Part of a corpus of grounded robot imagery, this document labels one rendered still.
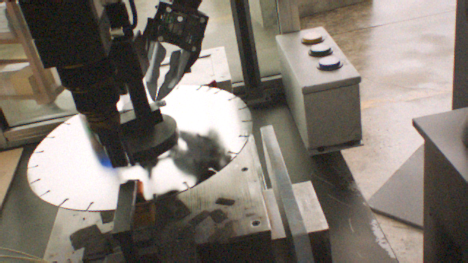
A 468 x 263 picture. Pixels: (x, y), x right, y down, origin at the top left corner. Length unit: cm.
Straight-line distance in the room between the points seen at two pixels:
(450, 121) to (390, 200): 98
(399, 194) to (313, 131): 113
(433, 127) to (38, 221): 78
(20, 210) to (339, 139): 63
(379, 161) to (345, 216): 143
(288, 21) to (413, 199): 107
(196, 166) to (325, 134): 38
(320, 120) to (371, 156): 135
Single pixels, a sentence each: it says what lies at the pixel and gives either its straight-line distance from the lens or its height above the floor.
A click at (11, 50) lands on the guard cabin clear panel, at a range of 127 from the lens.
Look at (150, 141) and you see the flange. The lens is 74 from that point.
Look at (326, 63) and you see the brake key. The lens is 100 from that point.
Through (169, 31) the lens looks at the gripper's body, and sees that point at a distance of 74.
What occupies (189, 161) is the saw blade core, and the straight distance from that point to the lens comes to 69.
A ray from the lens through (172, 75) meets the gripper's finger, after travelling 80.
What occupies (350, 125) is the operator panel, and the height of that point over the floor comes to 80.
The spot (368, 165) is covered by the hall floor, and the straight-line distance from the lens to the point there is 227.
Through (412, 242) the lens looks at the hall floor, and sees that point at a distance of 192.
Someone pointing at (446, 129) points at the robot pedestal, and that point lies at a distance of 109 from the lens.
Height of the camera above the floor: 132
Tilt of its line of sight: 30 degrees down
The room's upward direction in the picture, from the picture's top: 11 degrees counter-clockwise
